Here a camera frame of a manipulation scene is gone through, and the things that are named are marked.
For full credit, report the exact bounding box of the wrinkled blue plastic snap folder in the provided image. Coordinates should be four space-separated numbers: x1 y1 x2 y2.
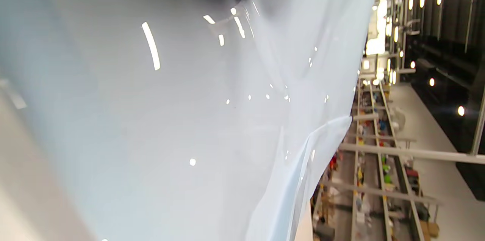
0 0 380 241

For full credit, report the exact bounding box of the grey metal shelving rack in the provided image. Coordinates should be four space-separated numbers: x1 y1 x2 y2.
311 80 485 241

